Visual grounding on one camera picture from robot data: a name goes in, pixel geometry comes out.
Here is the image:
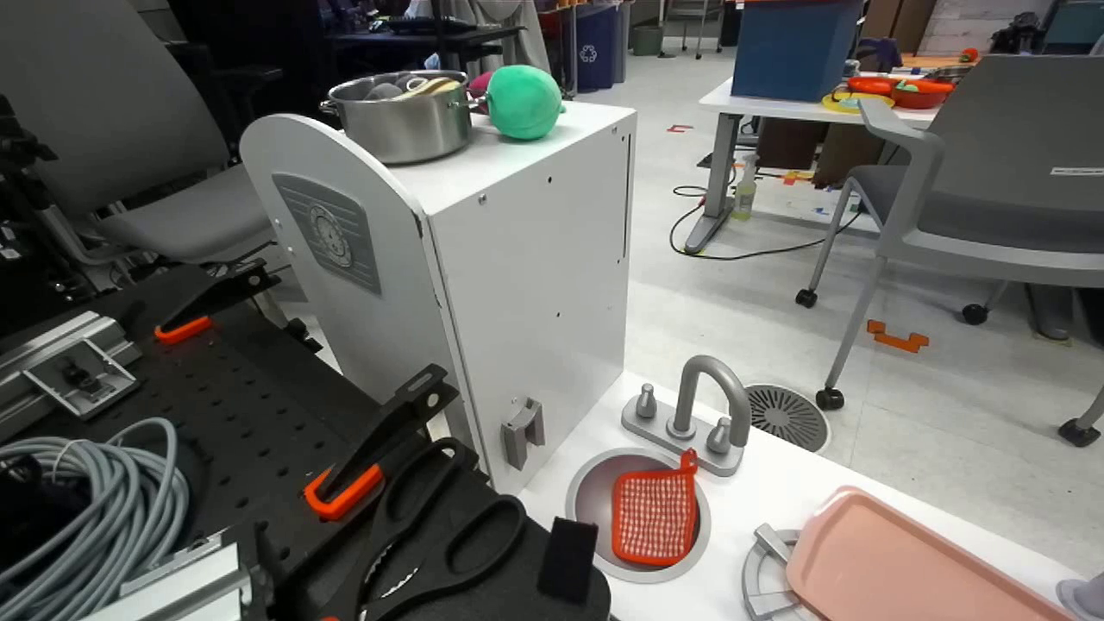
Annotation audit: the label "green round plush toy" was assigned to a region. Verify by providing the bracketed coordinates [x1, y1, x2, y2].
[482, 63, 571, 144]

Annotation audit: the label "white toy kitchen set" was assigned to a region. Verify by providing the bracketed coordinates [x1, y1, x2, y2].
[240, 99, 1090, 621]

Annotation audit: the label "grey toy faucet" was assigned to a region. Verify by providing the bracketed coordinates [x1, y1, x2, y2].
[622, 352, 755, 478]

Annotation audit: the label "orange mesh pot holder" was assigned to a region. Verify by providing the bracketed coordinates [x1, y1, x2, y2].
[609, 448, 705, 573]

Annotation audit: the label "silver metal pot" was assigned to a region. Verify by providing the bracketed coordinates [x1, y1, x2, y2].
[318, 64, 475, 168]

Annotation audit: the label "yellow brown striped plush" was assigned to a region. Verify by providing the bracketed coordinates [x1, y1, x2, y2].
[393, 73, 466, 105]

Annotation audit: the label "clear spray bottle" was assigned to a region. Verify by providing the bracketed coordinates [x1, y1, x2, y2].
[733, 149, 768, 222]

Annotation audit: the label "grey round floor drain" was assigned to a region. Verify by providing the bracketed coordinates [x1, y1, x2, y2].
[741, 382, 834, 454]

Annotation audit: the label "blue recycling bin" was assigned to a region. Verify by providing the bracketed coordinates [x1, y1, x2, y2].
[571, 2, 633, 94]

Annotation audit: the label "white work table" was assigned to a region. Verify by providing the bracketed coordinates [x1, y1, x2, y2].
[682, 76, 941, 259]

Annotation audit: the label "black perforated breadboard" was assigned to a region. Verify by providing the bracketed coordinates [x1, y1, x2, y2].
[65, 263, 463, 578]

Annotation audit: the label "brown cardboard boxes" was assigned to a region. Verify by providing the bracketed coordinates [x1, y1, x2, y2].
[755, 118, 892, 194]

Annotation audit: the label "grey round burner grate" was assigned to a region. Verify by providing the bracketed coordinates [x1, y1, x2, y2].
[740, 520, 807, 621]

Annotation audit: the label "orange plastic piece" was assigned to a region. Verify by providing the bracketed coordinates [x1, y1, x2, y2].
[864, 316, 933, 354]

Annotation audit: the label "blue storage bin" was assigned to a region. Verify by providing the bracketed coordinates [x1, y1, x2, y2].
[733, 0, 868, 105]

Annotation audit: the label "orange items on table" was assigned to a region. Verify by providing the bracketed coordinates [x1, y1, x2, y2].
[847, 68, 961, 115]

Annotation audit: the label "pink plastic tray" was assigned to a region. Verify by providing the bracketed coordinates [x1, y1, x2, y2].
[784, 482, 1075, 621]

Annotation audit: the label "grey padded chair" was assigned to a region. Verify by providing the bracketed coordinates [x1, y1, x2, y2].
[0, 0, 280, 272]

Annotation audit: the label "grey office chair on castors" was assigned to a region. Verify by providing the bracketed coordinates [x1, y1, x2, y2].
[795, 49, 1104, 448]

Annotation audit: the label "grey cabinet door handle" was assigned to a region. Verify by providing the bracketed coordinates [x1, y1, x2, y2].
[496, 397, 550, 474]

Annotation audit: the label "grey floor cable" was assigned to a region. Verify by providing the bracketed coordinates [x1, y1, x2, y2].
[665, 183, 868, 266]

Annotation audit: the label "large black clamp orange handle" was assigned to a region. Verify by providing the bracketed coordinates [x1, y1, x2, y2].
[301, 361, 463, 524]

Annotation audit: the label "small black clamp orange handle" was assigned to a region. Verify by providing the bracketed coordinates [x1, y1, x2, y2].
[152, 259, 283, 352]

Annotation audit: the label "silver metal frame piece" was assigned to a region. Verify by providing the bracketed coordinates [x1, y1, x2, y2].
[83, 528, 274, 621]

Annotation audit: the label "grey cable bundle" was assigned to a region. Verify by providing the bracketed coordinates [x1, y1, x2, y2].
[0, 414, 195, 621]

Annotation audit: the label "silver aluminium rail bracket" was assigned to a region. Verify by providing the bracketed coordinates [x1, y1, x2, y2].
[0, 306, 142, 441]

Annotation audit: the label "black camera stand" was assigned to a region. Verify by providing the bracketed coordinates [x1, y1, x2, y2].
[0, 95, 83, 339]

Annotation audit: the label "grey round handle object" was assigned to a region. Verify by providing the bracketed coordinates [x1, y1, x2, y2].
[1054, 569, 1104, 621]

